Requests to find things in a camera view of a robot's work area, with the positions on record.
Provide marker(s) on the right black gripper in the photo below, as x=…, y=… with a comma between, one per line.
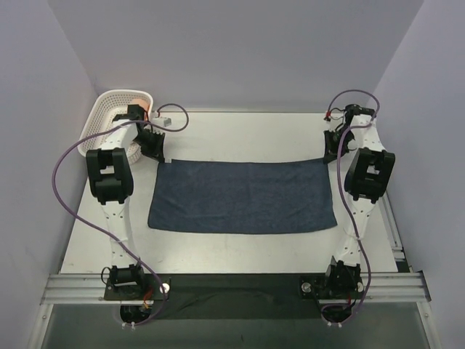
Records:
x=333, y=144

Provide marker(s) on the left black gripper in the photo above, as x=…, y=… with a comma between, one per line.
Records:
x=151, y=142

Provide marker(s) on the dark blue towel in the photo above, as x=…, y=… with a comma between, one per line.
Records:
x=242, y=198

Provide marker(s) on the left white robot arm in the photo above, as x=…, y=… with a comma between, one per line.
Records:
x=111, y=183

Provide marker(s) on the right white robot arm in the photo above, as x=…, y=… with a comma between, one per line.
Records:
x=363, y=170

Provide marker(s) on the rolled orange towel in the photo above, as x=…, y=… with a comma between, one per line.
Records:
x=142, y=103

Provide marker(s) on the white perforated plastic basket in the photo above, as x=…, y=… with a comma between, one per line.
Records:
x=105, y=108

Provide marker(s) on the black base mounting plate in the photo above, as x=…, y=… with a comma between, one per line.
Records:
x=237, y=297

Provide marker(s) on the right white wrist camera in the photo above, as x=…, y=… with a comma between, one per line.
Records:
x=334, y=119

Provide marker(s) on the aluminium frame rail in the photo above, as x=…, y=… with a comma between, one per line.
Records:
x=240, y=137

